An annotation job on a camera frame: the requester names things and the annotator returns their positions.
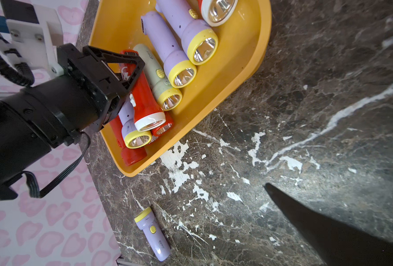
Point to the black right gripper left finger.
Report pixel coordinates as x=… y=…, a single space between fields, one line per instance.
x=106 y=57

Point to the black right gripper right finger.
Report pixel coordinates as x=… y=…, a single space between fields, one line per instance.
x=337 y=243

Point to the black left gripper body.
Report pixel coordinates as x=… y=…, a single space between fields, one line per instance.
x=105 y=89

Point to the red flashlight white head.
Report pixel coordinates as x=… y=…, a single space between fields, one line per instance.
x=141 y=108

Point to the red flashlight white logo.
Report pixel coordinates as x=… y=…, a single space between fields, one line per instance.
x=217 y=12

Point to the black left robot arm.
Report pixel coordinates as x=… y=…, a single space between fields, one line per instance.
x=85 y=98

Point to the yellow plastic storage tray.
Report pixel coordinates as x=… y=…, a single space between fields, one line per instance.
x=243 y=42

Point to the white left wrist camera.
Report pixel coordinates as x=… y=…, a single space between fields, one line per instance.
x=36 y=31

